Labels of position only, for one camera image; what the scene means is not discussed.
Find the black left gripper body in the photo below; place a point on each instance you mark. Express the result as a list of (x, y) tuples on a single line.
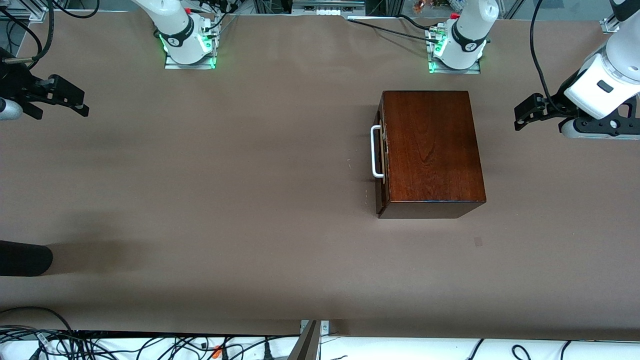
[(556, 107)]

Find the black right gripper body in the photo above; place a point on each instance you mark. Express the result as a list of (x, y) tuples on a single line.
[(19, 84)]

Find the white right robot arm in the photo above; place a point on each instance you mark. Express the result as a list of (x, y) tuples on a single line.
[(175, 30)]

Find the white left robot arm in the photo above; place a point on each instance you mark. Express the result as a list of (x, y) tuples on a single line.
[(470, 35)]

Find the dark wooden drawer cabinet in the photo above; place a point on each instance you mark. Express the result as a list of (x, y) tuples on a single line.
[(430, 150)]

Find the black cylinder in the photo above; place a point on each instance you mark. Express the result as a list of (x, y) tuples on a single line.
[(25, 258)]

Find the white power strip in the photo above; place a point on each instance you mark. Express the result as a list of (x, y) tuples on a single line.
[(327, 11)]

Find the orange plug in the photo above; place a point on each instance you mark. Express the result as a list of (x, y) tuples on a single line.
[(217, 353)]

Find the aluminium frame profile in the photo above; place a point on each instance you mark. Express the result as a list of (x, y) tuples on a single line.
[(609, 25), (35, 14)]

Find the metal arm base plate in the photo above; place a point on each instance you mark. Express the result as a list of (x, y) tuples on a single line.
[(450, 71), (172, 66)]

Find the aluminium frame post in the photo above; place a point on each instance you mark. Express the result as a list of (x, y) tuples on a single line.
[(307, 345)]

